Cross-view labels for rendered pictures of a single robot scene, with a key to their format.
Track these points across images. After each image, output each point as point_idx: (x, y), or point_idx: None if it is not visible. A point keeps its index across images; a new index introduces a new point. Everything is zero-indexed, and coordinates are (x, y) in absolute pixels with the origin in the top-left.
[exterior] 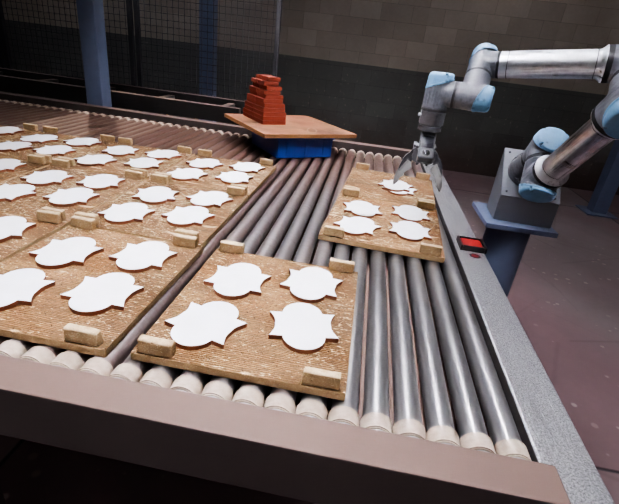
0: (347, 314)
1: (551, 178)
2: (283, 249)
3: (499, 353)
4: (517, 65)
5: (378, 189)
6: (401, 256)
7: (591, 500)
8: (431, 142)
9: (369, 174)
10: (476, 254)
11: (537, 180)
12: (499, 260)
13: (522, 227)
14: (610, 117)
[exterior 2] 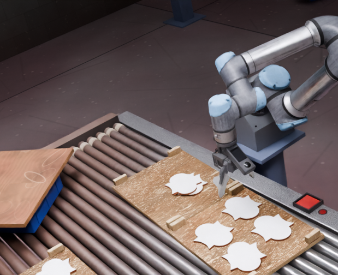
0: None
1: (303, 111)
2: None
3: None
4: (262, 63)
5: (177, 199)
6: (299, 256)
7: None
8: (241, 153)
9: (138, 185)
10: (321, 209)
11: (294, 117)
12: (275, 177)
13: (282, 145)
14: None
